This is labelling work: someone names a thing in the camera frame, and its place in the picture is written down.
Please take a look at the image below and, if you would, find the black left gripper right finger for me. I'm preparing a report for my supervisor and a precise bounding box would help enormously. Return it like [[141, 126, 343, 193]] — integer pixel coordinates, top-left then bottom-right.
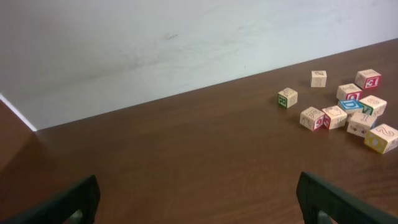
[[296, 172, 397, 224]]

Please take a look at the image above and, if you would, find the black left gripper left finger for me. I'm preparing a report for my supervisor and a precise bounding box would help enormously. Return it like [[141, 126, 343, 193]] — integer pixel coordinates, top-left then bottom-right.
[[1, 175, 101, 224]]

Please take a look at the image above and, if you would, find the yellow wooden block 7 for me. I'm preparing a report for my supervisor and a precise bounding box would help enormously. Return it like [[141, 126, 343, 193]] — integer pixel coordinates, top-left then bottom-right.
[[364, 124, 397, 154]]

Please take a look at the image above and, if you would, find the green-edged wooden block 6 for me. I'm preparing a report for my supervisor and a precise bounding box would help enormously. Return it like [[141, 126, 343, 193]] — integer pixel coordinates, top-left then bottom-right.
[[359, 95, 387, 116]]

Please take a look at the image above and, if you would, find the red U wooden block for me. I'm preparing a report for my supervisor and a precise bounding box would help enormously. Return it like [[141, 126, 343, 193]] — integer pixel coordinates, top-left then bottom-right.
[[336, 83, 363, 100]]

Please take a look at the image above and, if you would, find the red H wooden block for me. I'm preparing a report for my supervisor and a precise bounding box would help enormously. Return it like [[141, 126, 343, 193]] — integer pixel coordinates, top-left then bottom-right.
[[354, 69, 382, 90]]

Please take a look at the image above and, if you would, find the wooden block K baseball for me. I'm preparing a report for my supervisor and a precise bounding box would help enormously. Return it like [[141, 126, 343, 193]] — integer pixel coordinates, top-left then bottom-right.
[[300, 106, 325, 131]]

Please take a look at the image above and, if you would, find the wooden block apple red letter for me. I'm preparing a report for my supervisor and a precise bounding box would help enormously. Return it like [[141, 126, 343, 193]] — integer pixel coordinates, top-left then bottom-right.
[[322, 106, 348, 129]]

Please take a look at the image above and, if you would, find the wooden block number 1 car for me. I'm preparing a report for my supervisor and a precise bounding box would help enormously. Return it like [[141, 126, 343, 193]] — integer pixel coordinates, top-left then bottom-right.
[[347, 112, 377, 138]]

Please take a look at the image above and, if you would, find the blue D wooden block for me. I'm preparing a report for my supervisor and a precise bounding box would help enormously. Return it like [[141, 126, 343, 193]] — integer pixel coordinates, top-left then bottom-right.
[[338, 100, 363, 114]]

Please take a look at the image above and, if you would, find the green R wooden block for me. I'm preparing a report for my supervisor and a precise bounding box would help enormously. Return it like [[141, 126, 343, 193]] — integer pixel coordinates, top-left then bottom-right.
[[278, 88, 298, 108]]

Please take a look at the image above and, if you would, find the wooden block number 2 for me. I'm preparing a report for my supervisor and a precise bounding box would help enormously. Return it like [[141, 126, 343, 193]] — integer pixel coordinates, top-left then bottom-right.
[[310, 70, 327, 88]]

